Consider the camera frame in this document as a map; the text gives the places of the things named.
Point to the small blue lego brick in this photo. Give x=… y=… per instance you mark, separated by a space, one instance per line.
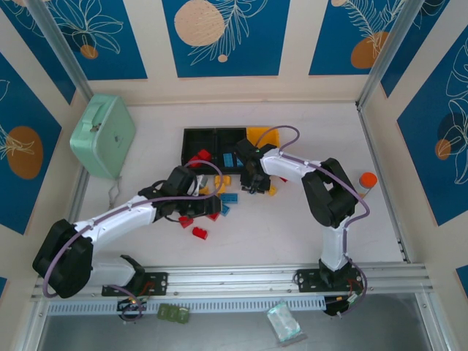
x=239 y=163

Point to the long blue lego brick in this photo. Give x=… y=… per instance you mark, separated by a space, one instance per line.
x=228 y=159
x=226 y=210
x=229 y=197

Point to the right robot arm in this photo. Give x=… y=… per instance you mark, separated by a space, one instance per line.
x=285 y=164

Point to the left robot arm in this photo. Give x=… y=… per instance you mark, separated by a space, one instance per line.
x=120 y=216

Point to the yellow lego brick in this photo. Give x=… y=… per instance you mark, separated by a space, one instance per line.
x=218 y=181
x=227 y=180
x=203 y=190
x=272 y=190

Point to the yellow plastic bin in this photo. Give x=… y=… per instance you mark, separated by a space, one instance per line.
x=256 y=133

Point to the tall red lego brick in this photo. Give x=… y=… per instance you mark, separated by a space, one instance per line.
x=185 y=222

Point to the black plastic bin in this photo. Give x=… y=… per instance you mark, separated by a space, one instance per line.
x=228 y=140
x=194 y=140

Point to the mint green carry case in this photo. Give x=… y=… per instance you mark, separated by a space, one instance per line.
x=106 y=139

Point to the orange capped bottle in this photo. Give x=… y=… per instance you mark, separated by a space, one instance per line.
x=367 y=180

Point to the green circuit board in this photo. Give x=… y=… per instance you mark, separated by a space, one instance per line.
x=182 y=315

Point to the green sachet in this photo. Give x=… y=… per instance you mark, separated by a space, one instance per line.
x=163 y=312
x=172 y=313

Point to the grey metal sheet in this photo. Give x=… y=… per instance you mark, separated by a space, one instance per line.
x=219 y=334

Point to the clear plastic bag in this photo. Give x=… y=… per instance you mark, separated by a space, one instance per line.
x=285 y=323

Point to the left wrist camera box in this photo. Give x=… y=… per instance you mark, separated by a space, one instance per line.
x=200 y=182

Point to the aluminium mounting rail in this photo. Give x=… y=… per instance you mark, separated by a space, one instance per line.
x=234 y=278

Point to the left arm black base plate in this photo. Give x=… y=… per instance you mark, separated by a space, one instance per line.
x=157 y=283

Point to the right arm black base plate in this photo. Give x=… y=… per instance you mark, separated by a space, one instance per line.
x=307 y=281

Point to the blue floral wall panel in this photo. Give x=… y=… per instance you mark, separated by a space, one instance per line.
x=22 y=109
x=431 y=44
x=226 y=58
x=40 y=62
x=120 y=36
x=336 y=36
x=428 y=164

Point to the aluminium frame post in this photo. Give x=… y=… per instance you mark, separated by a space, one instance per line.
x=60 y=49
x=389 y=55

